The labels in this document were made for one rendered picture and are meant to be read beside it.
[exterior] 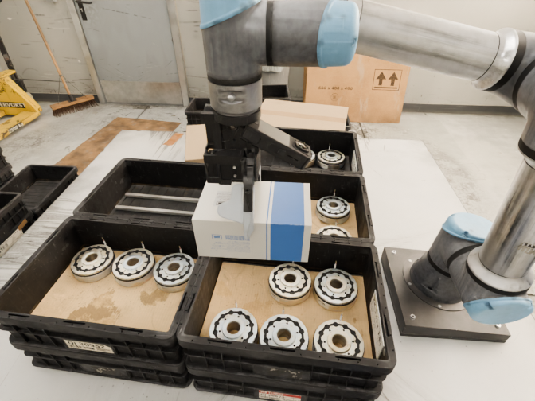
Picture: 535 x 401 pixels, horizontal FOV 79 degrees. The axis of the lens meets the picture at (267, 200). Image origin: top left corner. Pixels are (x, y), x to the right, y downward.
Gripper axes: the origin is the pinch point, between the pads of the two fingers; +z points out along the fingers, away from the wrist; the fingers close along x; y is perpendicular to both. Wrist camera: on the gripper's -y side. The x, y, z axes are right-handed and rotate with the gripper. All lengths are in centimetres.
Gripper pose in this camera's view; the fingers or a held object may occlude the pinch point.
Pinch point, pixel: (255, 212)
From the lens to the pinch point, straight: 60.0
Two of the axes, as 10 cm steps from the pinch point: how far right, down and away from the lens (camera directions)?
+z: 0.1, 7.8, 6.2
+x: -0.7, 6.2, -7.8
